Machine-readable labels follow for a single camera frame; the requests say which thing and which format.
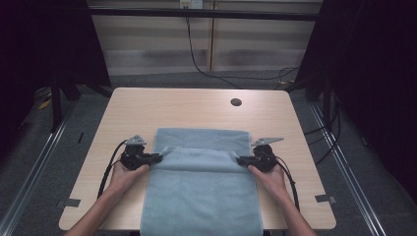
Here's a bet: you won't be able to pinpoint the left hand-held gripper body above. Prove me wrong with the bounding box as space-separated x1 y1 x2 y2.
118 134 152 172

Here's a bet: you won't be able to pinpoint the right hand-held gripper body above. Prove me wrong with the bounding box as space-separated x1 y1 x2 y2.
248 137 285 174

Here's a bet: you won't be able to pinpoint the light blue towel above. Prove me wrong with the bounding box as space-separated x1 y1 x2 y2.
140 127 265 236

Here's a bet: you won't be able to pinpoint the person's left hand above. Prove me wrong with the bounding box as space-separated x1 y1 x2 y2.
108 161 151 196

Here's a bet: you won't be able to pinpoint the person's right hand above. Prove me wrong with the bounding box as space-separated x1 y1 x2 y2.
247 163 289 200

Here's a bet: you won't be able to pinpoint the black metal stand leg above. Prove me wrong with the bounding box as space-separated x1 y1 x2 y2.
49 83 64 133

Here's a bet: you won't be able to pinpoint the yellow object on floor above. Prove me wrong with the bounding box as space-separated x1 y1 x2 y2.
37 97 53 111

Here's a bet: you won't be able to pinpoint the black curtain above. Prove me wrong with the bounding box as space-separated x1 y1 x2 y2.
293 0 417 206
0 0 112 161

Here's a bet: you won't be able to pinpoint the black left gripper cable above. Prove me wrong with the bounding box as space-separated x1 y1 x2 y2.
96 139 130 200

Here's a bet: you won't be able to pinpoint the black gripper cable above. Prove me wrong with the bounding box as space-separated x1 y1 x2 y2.
274 155 301 213
96 139 130 200

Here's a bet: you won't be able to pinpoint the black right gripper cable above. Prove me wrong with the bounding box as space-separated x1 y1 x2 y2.
274 155 301 213

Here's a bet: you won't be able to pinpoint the black floor cables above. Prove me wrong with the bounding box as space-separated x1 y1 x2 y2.
303 89 342 165

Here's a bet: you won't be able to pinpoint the metal floor rail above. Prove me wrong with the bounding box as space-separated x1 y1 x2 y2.
309 102 388 236
0 101 77 236

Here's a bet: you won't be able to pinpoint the black wall cable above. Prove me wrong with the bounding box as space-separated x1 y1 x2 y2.
185 16 300 90

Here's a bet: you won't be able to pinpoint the black horizontal frame bar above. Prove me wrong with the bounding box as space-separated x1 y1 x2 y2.
88 7 322 23

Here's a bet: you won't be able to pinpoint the white wall power outlet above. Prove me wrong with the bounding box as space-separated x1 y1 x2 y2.
179 0 205 10

